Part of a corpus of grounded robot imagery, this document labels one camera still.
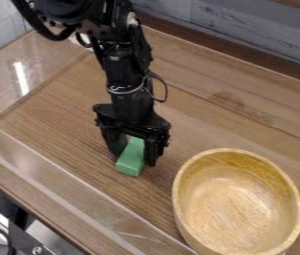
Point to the brown wooden bowl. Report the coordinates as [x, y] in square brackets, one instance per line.
[236, 204]

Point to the black metal table frame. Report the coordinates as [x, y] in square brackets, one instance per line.
[25, 236]

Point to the clear acrylic enclosure walls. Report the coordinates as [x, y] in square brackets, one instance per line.
[234, 98]

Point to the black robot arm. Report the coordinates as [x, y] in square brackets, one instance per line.
[107, 26]

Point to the green rectangular block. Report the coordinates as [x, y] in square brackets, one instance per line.
[131, 162]

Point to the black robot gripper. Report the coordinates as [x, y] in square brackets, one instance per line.
[128, 115]

